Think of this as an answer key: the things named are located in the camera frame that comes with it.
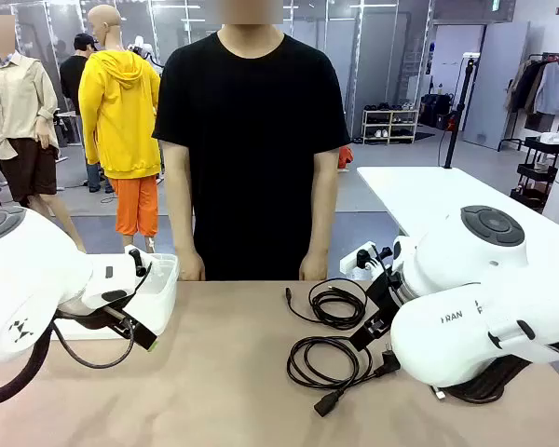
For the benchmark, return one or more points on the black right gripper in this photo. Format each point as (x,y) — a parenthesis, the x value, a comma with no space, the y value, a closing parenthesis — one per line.
(382,298)

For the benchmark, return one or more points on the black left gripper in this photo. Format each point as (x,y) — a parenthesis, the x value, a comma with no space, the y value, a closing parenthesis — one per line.
(88,316)

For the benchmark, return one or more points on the person's left forearm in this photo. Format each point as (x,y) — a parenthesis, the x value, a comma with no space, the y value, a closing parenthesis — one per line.
(319,223)

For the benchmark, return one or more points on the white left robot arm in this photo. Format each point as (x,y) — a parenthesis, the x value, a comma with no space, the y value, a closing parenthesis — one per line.
(23,279)

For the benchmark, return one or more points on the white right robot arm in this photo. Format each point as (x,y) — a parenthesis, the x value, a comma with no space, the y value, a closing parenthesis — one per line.
(447,335)

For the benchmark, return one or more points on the person's right forearm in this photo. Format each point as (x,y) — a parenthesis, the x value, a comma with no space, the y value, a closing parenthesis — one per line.
(184,223)

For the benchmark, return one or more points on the person's right hand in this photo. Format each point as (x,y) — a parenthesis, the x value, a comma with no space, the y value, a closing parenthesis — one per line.
(192,267)

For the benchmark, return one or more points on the person's left hand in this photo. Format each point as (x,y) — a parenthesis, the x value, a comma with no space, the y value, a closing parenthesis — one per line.
(314,267)

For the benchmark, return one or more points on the clear plastic storage container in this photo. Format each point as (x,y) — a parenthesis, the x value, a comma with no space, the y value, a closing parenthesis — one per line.
(163,298)

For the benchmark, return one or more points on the white table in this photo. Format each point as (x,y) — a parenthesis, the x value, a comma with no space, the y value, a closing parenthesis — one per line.
(424,195)

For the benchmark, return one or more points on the orange cloth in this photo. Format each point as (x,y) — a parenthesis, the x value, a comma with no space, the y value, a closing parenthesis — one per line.
(345,156)

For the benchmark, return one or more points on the mannequin in yellow hoodie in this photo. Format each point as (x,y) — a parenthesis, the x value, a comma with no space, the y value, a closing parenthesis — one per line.
(121,116)

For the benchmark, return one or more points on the person in black T-shirt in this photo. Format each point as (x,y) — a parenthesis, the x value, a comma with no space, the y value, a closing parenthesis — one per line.
(251,139)

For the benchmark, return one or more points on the wooden shoe rack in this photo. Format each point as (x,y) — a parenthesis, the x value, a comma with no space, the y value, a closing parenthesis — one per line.
(390,111)

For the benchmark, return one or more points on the black utility cart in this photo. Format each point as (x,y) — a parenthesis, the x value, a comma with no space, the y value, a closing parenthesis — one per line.
(535,174)

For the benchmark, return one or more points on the black bags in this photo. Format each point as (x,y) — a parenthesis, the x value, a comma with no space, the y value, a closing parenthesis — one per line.
(435,109)

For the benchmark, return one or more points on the black clothes rack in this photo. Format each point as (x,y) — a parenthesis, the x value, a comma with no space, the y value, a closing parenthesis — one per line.
(517,135)

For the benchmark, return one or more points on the mannequin in beige shirt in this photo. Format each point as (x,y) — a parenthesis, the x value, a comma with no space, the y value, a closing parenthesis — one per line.
(18,102)

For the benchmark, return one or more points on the background person in black top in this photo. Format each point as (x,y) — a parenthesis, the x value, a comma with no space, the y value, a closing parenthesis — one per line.
(74,74)

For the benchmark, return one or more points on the grey partition panel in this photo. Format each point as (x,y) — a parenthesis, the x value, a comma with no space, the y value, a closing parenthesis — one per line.
(498,93)

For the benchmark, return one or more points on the beige hanging coat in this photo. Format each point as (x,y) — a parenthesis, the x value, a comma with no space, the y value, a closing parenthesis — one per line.
(514,88)

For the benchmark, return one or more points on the dark hanging jacket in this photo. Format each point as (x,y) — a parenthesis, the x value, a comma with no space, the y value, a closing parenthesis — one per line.
(528,88)

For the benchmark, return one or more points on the pale blue hanging shirt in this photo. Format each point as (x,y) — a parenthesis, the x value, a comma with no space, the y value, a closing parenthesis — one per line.
(554,88)

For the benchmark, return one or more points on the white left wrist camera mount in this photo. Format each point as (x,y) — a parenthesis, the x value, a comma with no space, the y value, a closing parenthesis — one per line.
(107,279)

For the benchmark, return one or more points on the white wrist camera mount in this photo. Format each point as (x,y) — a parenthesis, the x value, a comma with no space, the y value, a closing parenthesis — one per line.
(351,261)
(107,279)

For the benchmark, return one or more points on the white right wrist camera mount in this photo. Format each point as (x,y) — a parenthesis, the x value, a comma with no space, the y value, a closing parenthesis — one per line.
(351,261)

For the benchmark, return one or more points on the black camera pole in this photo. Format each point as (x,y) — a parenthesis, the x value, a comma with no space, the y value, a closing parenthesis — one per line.
(456,125)

